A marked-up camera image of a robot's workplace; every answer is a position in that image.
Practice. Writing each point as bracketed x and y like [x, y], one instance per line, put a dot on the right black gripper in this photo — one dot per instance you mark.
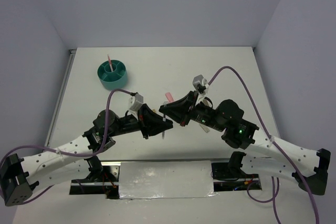
[179, 108]

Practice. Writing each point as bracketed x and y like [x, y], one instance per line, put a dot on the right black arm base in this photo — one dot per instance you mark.
[225, 180]

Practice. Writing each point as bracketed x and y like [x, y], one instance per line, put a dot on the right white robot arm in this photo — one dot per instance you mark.
[255, 152]

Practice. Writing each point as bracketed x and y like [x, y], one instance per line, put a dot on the beige eraser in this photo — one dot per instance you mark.
[206, 129]

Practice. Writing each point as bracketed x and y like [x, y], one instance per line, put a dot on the silver foil sheet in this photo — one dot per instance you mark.
[164, 180]

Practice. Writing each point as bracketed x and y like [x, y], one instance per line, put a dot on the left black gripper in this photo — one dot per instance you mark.
[151, 123]

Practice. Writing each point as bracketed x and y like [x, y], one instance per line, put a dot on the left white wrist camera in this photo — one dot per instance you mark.
[135, 103]

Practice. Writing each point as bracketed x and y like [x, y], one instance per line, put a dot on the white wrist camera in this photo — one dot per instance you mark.
[201, 86]
[135, 103]

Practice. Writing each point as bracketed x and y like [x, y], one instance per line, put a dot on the pink pen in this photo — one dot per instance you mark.
[110, 63]

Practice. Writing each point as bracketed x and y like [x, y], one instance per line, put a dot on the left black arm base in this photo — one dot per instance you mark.
[106, 185]

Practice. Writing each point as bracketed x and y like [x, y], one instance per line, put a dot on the teal round divided organizer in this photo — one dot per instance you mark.
[116, 79]

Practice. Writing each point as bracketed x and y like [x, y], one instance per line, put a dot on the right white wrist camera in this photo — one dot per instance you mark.
[201, 86]

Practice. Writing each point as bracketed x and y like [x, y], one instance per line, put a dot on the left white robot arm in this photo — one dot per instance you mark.
[78, 159]

